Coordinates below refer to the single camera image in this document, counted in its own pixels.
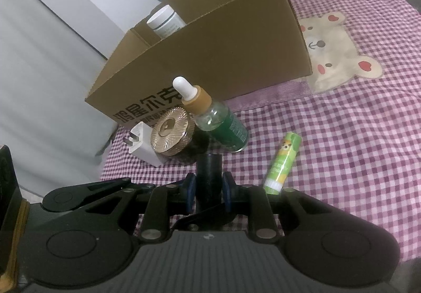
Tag white plastic bottle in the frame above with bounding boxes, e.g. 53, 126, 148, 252
146, 5, 186, 39

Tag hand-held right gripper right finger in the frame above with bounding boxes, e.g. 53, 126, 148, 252
222, 171, 321, 241

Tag white charger plug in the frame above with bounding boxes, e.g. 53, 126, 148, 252
123, 121, 165, 167

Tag gold round jar lid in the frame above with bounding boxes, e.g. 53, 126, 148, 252
151, 107, 211, 165

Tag brown cardboard box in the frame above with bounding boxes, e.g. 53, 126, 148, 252
85, 0, 313, 129

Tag white wall covering sheet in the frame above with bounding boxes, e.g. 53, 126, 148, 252
0, 0, 165, 188

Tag green lip balm stick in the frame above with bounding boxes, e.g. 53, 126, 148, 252
263, 132, 302, 195

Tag black tube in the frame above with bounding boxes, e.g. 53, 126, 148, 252
197, 154, 224, 213

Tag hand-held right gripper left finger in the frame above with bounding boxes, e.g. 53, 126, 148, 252
84, 172, 198, 241

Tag purple checkered tablecloth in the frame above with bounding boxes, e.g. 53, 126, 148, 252
99, 0, 421, 247

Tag green dropper bottle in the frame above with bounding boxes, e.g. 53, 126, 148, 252
173, 76, 248, 152

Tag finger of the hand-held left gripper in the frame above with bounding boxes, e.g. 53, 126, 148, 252
42, 177, 132, 213

